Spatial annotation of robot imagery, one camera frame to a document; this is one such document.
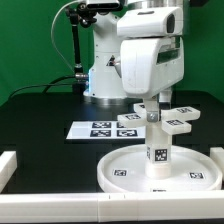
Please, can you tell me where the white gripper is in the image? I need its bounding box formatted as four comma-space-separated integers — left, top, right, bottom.
120, 37, 184, 123

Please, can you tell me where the white cross-shaped table base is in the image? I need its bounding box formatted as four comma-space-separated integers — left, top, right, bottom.
117, 103, 201, 135

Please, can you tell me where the white round table top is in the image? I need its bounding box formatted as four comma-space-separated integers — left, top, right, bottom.
97, 144, 223, 193

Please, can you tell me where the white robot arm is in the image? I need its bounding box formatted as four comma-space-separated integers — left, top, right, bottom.
85, 0, 189, 122

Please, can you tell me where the white marker sheet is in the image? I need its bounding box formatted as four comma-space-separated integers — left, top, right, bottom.
66, 121, 145, 140

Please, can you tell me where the white right fence block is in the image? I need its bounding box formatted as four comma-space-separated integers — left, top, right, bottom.
210, 147, 224, 180

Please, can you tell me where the white fence block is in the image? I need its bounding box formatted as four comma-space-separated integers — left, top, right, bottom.
0, 151, 17, 193
210, 147, 224, 180

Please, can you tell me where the white front fence bar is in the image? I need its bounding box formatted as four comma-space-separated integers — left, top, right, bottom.
0, 190, 224, 223

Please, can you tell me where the white left fence block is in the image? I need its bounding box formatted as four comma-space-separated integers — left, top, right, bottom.
0, 151, 17, 193

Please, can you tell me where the grey curved cable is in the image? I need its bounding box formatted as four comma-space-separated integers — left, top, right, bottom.
50, 0, 81, 75

